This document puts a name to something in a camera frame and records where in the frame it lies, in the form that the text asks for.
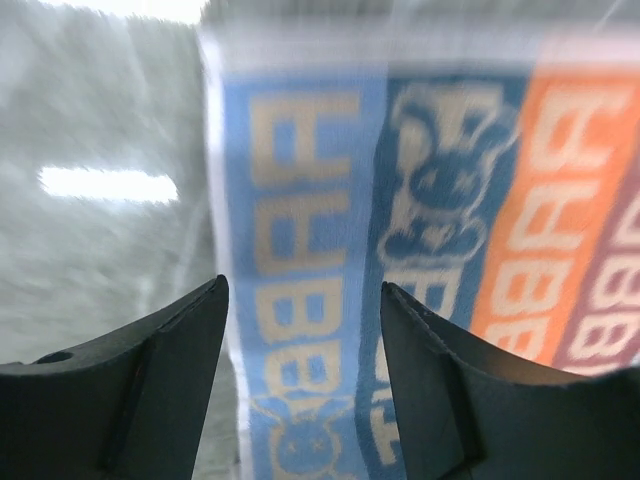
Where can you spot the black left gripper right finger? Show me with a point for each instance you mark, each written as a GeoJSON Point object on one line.
{"type": "Point", "coordinates": [466, 409]}

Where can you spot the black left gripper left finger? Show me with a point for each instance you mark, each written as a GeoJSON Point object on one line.
{"type": "Point", "coordinates": [130, 404]}

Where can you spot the colourful striped rabbit towel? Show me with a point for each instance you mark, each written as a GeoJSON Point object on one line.
{"type": "Point", "coordinates": [492, 177]}

